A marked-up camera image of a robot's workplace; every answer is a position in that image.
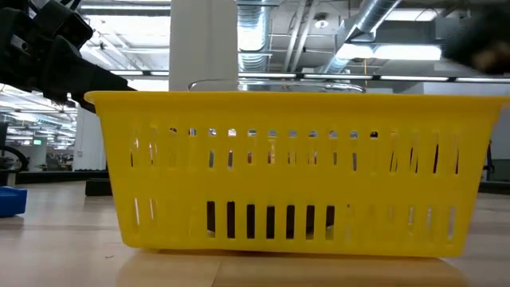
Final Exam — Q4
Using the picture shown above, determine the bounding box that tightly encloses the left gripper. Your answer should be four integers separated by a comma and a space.
0, 0, 137, 115

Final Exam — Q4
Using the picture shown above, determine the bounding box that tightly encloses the yellow slotted plastic basket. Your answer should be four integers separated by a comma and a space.
83, 90, 510, 258

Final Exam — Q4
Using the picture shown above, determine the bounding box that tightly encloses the black office item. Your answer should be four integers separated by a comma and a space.
206, 201, 336, 241

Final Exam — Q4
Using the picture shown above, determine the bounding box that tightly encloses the narrow white column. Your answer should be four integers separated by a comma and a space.
73, 105, 108, 172

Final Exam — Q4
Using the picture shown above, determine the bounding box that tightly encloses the black background robot stand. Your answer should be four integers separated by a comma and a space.
483, 141, 496, 183

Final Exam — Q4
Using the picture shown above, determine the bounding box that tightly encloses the black background machine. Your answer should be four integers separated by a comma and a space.
0, 121, 31, 187

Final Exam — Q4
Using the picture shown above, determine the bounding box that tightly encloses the wide white column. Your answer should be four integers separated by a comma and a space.
168, 0, 239, 92

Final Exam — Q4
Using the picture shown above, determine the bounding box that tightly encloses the black rectangular block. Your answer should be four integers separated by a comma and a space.
84, 178, 113, 197

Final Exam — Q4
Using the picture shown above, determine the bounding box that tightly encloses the blue plastic tray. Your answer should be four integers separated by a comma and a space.
0, 187, 28, 218

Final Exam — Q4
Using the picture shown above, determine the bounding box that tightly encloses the clear plastic bin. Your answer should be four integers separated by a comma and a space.
186, 78, 367, 93

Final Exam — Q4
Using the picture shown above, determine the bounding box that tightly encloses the long ceiling light rail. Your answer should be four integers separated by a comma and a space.
237, 72, 510, 84
109, 69, 171, 77

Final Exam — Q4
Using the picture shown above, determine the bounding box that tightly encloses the silver slanted ventilation duct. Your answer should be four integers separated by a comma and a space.
321, 0, 402, 75

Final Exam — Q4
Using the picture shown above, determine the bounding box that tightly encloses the silver ribbed ventilation duct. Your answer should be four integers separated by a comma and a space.
237, 0, 273, 73

